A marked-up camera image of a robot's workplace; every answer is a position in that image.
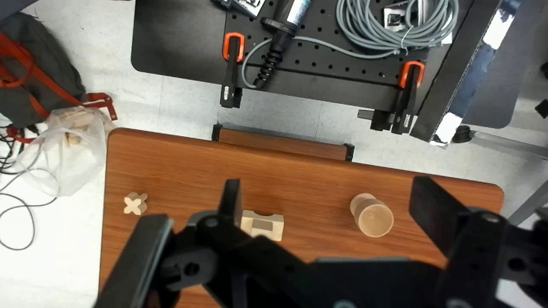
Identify black cable with strain relief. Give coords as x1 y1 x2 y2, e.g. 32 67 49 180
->
250 15 299 91

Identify notched wooden block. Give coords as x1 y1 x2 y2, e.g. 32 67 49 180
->
238 209 286 243

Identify coiled grey cable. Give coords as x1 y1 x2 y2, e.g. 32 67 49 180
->
334 0 460 55

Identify orange black bar clamp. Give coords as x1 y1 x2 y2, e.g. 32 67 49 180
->
368 60 428 137
219 31 248 109

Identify cross-shaped wooden piece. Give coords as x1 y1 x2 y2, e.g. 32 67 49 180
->
121 191 150 217

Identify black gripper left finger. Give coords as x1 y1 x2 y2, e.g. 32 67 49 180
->
92 178 322 308

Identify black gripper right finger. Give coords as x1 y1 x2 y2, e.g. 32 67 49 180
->
409 174 548 308

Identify dark grey side table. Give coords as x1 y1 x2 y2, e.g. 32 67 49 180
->
460 0 548 130

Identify thin floor cables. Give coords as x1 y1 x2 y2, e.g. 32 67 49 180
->
0 121 61 253

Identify wooden cylinder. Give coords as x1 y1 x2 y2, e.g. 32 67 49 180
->
347 191 395 239

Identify grey backpack with red straps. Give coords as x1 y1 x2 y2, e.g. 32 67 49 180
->
0 12 89 130

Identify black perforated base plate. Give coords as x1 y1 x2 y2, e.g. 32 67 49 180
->
130 0 477 111

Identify silver cylindrical connector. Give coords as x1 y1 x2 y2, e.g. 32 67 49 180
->
282 0 317 29

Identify clear plastic bag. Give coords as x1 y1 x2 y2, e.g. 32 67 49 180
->
15 106 113 198

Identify black metal post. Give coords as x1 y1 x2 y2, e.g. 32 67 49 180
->
409 0 503 144

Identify brown bar with black ends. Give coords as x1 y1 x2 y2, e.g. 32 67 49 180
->
210 121 356 164

